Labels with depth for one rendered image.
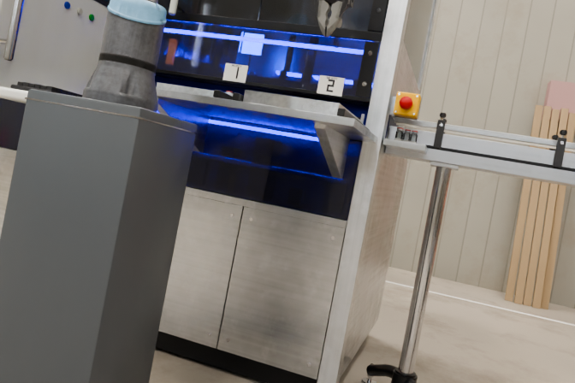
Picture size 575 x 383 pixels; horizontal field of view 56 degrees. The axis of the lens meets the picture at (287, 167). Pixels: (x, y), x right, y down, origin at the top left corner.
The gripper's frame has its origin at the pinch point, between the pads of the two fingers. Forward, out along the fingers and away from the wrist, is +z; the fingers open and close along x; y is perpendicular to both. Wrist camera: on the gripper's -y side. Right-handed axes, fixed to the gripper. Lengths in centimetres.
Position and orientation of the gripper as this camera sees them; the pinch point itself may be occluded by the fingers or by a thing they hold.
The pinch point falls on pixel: (326, 31)
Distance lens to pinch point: 140.9
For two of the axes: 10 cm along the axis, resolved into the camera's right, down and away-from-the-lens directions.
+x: -9.1, -1.7, 3.7
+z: -1.8, 9.8, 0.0
